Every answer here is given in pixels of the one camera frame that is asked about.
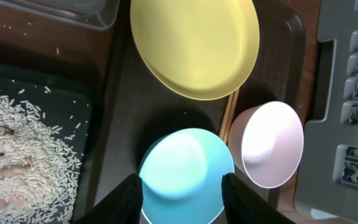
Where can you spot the wooden chopstick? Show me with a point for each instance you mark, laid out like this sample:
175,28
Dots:
225,116
231,115

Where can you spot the wooden chopstick left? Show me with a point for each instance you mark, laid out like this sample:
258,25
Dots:
225,116

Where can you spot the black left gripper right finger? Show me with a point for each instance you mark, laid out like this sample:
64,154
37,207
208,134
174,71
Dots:
244,206

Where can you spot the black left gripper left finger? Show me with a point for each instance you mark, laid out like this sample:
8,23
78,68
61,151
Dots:
121,206

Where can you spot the wooden chopstick right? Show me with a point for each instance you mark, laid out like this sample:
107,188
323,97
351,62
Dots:
231,115

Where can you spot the black square tray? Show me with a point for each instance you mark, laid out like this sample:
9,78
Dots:
65,103

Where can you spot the yellow plate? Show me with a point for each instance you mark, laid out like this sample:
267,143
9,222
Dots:
200,49

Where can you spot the light blue bowl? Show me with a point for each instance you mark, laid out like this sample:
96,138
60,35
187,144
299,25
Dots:
181,177

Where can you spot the pile of rice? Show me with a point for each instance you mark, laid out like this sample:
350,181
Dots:
39,172

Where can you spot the clear plastic bin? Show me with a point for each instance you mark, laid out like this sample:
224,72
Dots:
93,14

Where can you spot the pink white bowl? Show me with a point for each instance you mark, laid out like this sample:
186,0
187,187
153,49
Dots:
266,143

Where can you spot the grey dishwasher rack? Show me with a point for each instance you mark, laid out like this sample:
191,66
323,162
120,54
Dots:
327,183

